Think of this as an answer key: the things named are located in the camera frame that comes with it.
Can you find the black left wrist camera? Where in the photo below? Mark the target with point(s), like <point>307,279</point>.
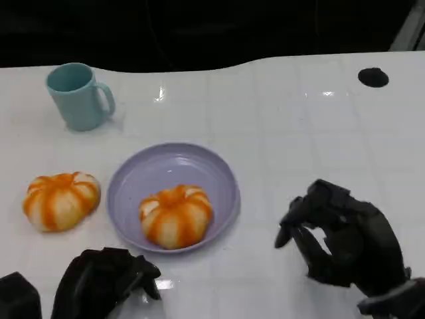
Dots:
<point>18,299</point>

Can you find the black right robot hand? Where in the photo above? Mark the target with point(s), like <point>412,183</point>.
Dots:
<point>355,239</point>

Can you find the pale green mug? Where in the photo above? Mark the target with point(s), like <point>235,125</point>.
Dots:
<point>81,106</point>

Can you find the lilac plate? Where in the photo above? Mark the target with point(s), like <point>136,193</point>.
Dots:
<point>133,179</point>

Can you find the orange and white bread roll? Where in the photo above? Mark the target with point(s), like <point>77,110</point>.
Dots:
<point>176,219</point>
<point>59,202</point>

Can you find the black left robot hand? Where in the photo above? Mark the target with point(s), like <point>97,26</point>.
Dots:
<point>96,282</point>

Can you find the black table grommet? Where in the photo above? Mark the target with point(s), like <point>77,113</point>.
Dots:
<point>373,77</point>

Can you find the grey metal frame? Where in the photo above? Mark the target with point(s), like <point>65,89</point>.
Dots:
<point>413,30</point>

